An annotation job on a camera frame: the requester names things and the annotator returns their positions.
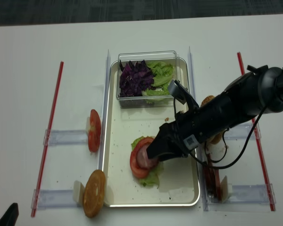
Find white pusher block lower left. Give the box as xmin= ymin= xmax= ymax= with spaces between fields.
xmin=73 ymin=180 xmax=85 ymax=206

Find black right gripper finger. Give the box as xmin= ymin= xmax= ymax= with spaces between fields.
xmin=157 ymin=152 xmax=188 ymax=161
xmin=147 ymin=136 xmax=171 ymax=159

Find clear rail upper left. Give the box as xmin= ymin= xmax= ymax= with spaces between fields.
xmin=43 ymin=129 xmax=88 ymax=146

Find clear rail upper right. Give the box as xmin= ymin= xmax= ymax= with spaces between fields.
xmin=224 ymin=122 xmax=253 ymax=140

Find clear rail lower right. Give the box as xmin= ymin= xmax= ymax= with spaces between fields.
xmin=202 ymin=184 xmax=276 ymax=213

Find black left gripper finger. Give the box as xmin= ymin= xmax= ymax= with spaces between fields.
xmin=0 ymin=202 xmax=19 ymax=226

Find sesame bun halves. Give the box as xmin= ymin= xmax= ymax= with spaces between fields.
xmin=200 ymin=95 xmax=224 ymax=145

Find clear rail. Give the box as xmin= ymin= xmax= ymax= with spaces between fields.
xmin=202 ymin=184 xmax=276 ymax=213
xmin=31 ymin=189 xmax=81 ymax=209
xmin=224 ymin=122 xmax=253 ymax=140
xmin=43 ymin=129 xmax=88 ymax=146

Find tomato slice on tray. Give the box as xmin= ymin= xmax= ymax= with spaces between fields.
xmin=130 ymin=137 xmax=154 ymax=179

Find white pusher block upper left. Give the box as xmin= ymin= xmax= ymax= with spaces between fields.
xmin=85 ymin=117 xmax=91 ymax=135

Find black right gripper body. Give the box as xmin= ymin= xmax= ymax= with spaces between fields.
xmin=159 ymin=110 xmax=203 ymax=155

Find upright tomato slices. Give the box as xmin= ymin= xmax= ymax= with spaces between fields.
xmin=88 ymin=109 xmax=101 ymax=153

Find white pusher block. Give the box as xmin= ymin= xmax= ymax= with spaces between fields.
xmin=73 ymin=180 xmax=85 ymax=206
xmin=85 ymin=117 xmax=91 ymax=135
xmin=220 ymin=176 xmax=233 ymax=203

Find red rod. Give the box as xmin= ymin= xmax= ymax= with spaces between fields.
xmin=31 ymin=61 xmax=64 ymax=218
xmin=237 ymin=52 xmax=276 ymax=211

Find white pusher block lower right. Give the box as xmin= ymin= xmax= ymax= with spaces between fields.
xmin=220 ymin=176 xmax=233 ymax=203

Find brown bun bottom slice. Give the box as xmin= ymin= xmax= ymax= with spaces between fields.
xmin=83 ymin=169 xmax=106 ymax=218

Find green lettuce in container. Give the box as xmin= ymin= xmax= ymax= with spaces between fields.
xmin=141 ymin=61 xmax=175 ymax=97

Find clear plastic salad container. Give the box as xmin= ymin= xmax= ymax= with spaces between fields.
xmin=116 ymin=50 xmax=181 ymax=108

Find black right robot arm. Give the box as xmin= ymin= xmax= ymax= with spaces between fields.
xmin=147 ymin=65 xmax=283 ymax=161

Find red rod right side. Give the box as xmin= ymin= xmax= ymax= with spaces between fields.
xmin=237 ymin=52 xmax=276 ymax=211

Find clear rail lower left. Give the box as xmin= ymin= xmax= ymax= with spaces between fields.
xmin=31 ymin=189 xmax=81 ymax=209

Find red rod left side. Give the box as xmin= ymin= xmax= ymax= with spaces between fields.
xmin=31 ymin=61 xmax=64 ymax=218

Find purple cabbage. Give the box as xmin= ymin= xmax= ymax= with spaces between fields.
xmin=119 ymin=60 xmax=154 ymax=97

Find lettuce leaf on tray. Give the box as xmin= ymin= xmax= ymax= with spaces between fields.
xmin=131 ymin=136 xmax=165 ymax=188

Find metal tray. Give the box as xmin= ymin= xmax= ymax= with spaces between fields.
xmin=100 ymin=62 xmax=200 ymax=208

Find black cable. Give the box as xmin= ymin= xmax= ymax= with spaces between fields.
xmin=173 ymin=96 xmax=267 ymax=170

